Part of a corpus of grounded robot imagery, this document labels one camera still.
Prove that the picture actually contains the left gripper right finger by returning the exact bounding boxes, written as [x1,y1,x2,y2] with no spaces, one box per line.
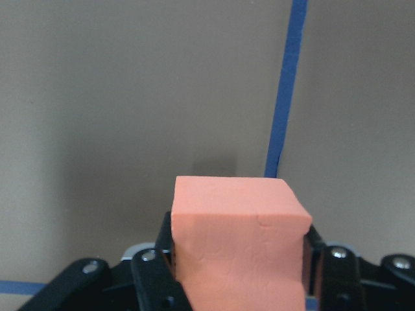
[303,227,414,311]

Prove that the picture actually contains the orange foam block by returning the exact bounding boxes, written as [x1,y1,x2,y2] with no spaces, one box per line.
[171,176,312,310]

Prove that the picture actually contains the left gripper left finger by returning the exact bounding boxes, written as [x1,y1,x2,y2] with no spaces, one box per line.
[20,213,191,310]

